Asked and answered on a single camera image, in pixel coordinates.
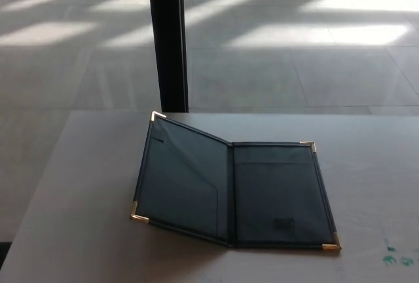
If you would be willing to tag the dark green USC diary folder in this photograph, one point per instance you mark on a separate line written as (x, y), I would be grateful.
(262, 194)

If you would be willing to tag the black vertical window frame post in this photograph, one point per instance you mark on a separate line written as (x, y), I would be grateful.
(167, 40)

